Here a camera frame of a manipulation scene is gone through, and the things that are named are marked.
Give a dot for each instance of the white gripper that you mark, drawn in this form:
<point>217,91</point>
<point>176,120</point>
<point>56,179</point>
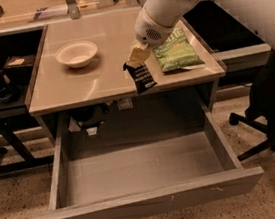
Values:
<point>148,29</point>

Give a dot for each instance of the black rxbar chocolate bar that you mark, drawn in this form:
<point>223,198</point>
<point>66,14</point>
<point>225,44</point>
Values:
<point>142,77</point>

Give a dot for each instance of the grey counter cabinet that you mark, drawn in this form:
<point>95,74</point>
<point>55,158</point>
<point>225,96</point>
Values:
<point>59,88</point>

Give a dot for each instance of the grey open drawer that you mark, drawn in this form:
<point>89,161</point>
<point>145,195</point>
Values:
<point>140,180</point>

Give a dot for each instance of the green kettle chips bag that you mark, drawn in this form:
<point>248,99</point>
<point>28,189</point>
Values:
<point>176,53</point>

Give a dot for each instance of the white paper bowl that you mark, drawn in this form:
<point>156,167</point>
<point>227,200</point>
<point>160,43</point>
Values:
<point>76,54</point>

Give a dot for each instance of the black box on shelf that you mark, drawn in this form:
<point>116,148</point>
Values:
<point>15,66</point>

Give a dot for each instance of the black office chair right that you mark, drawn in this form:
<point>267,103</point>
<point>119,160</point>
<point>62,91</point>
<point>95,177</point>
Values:
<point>261,112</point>

